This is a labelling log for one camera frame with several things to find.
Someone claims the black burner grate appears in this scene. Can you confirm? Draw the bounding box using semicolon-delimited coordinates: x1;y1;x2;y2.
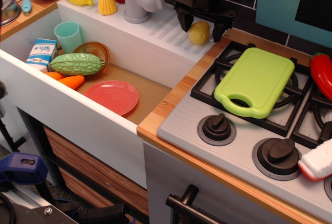
190;41;310;136
291;84;331;149

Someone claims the white and red bottle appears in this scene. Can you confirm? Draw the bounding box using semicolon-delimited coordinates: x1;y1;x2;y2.
298;139;331;181

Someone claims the amber translucent bowl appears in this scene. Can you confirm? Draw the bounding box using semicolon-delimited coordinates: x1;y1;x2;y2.
74;41;110;78

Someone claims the black oven door handle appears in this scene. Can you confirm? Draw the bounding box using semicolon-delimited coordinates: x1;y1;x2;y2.
165;185;223;223

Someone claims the white toy sink basin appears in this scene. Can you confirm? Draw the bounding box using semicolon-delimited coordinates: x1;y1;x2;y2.
1;0;214;187

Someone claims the metal pot with lid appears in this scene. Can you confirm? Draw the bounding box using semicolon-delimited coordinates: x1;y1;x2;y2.
1;0;23;27

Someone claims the left black burner grate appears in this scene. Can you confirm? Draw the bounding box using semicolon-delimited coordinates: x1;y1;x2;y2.
190;41;310;136

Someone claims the right black burner grate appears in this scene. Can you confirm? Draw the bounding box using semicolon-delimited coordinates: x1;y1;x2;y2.
291;84;331;149

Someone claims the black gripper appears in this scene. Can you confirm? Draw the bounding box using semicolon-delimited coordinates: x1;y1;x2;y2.
174;0;236;43

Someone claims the red toy chili pepper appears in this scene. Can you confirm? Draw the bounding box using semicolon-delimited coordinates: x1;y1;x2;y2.
309;52;331;100

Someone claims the blue clamp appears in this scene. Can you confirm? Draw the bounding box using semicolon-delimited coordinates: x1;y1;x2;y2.
1;152;48;192

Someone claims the toy milk carton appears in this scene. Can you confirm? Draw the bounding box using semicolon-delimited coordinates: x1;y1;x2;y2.
26;38;58;73

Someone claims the yellow toy corn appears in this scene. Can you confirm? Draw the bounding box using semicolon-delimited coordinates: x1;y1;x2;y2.
98;0;117;16

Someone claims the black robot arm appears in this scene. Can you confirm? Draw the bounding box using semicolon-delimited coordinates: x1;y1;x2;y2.
173;0;236;43

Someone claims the left black stove knob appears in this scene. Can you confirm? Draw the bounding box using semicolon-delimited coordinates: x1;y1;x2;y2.
197;114;237;146

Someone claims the black stove knob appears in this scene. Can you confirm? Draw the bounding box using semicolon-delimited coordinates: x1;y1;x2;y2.
252;138;301;181
197;114;237;146

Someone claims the right grey stove knob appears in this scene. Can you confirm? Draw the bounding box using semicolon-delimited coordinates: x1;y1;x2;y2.
324;176;332;201

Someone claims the mint green plastic cup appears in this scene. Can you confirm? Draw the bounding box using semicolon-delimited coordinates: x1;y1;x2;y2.
54;21;82;53

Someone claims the orange toy carrot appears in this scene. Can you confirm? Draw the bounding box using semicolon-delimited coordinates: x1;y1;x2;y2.
45;72;65;80
58;75;85;90

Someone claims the green plastic cutting board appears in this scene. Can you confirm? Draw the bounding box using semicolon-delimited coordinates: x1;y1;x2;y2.
214;48;295;119

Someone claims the yellow toy potato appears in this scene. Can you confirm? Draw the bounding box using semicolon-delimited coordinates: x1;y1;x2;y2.
189;21;210;45

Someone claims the middle black stove knob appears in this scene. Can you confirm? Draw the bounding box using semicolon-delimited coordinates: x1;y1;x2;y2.
252;138;301;181

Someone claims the pink plastic plate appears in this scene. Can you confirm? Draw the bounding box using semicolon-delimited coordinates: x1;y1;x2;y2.
84;80;139;116

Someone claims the green toy bitter gourd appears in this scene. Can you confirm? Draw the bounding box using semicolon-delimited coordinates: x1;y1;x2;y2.
50;53;105;76

